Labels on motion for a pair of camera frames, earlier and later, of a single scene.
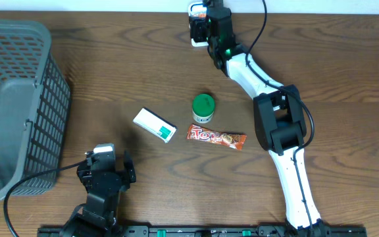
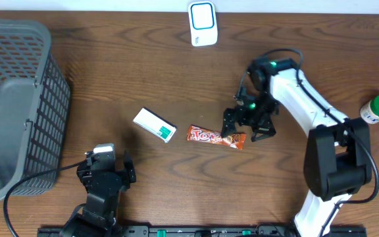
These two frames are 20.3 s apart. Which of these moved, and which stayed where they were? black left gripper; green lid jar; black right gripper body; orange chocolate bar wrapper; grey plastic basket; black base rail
Moved: black right gripper body; green lid jar
Stayed: orange chocolate bar wrapper; black left gripper; grey plastic basket; black base rail
